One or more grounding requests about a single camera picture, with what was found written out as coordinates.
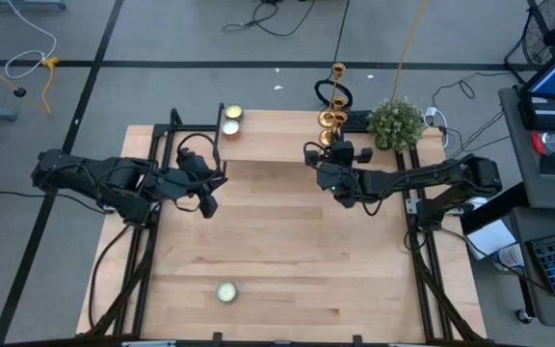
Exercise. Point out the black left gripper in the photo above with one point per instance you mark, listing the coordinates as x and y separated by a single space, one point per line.
178 184

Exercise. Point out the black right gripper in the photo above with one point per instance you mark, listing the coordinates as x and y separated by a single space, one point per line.
337 176

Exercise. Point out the tall brass candlestick holder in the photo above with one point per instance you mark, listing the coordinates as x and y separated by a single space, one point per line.
326 119

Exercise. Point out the orange patterned candle tin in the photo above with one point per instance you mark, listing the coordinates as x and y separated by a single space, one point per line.
230 129

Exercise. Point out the purple patterned candle tin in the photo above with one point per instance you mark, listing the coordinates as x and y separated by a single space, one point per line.
233 112

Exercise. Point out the blue white patterned candle tin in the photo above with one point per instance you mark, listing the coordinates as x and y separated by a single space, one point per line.
227 291

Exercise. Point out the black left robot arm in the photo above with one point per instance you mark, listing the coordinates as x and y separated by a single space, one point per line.
113 178

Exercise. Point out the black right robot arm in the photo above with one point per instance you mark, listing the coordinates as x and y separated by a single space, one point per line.
417 178

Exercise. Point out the black power strip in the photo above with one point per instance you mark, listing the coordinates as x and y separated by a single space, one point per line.
357 120

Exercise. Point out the potted green plant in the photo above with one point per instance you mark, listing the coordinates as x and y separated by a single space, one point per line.
395 123

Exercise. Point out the wooden shelf with black legs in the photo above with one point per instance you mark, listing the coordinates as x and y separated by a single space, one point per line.
272 135

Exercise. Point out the white power adapter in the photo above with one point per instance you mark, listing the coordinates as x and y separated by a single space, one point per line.
430 114

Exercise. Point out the black table edge clamp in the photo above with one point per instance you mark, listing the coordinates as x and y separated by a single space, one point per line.
357 340
217 339

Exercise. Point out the white paper sheet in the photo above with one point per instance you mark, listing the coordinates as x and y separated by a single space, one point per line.
489 238

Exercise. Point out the grey desk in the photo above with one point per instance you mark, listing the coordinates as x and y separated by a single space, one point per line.
518 164

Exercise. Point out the white blue plastic bag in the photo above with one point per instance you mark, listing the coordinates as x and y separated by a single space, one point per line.
509 255

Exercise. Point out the black desktop device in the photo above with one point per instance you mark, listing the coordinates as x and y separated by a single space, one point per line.
545 113

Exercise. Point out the small black box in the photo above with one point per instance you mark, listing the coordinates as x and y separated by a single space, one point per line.
554 164

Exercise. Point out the black floor fan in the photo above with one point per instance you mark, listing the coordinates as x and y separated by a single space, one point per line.
535 43

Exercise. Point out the black caster wheel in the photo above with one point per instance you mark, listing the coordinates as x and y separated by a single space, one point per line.
523 315

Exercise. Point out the grey rolling cart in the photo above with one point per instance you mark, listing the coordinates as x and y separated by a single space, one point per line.
552 311

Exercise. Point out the black aluminium rig frame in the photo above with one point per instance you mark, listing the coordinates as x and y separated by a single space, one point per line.
248 344

